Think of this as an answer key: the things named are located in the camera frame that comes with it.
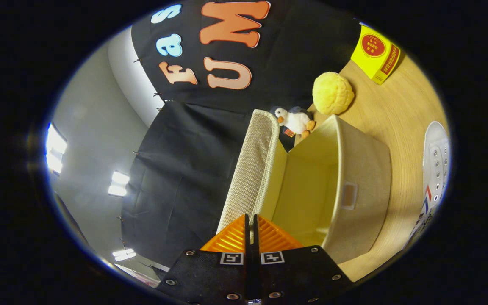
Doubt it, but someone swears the yellow round plush toy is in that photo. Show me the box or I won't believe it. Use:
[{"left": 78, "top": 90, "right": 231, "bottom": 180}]
[{"left": 312, "top": 72, "right": 355, "bottom": 116}]

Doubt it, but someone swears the penguin plush toy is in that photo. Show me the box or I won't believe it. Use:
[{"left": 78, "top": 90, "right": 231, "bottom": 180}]
[{"left": 270, "top": 106, "right": 316, "bottom": 139}]

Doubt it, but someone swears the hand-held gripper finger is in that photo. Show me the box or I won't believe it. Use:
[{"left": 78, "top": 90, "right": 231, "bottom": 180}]
[
  {"left": 156, "top": 214, "right": 251, "bottom": 304},
  {"left": 252, "top": 214, "right": 354, "bottom": 304}
]

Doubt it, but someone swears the ceiling light panel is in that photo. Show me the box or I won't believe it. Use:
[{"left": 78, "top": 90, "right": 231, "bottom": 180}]
[
  {"left": 108, "top": 170, "right": 130, "bottom": 197},
  {"left": 112, "top": 248, "right": 137, "bottom": 262},
  {"left": 45, "top": 123, "right": 68, "bottom": 175}
]

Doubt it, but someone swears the beige fabric storage box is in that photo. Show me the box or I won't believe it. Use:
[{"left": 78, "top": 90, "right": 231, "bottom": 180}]
[{"left": 216, "top": 109, "right": 393, "bottom": 264}]

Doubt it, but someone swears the yellow book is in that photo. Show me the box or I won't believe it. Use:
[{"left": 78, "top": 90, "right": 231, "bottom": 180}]
[{"left": 350, "top": 25, "right": 401, "bottom": 85}]

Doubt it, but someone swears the white canvas shoe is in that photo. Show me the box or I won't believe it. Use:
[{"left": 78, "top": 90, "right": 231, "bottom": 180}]
[{"left": 403, "top": 121, "right": 452, "bottom": 250}]

